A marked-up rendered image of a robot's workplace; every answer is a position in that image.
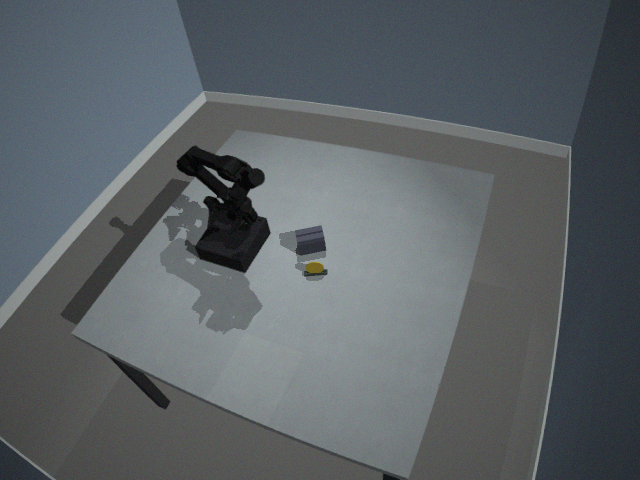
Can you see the gold coin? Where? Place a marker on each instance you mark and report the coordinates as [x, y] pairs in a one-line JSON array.
[[314, 267]]

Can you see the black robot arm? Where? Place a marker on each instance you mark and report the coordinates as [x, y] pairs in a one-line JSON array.
[[227, 167]]

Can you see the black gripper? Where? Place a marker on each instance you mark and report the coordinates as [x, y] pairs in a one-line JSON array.
[[244, 213]]

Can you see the dark green slotted holder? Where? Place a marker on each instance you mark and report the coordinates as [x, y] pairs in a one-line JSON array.
[[315, 274]]

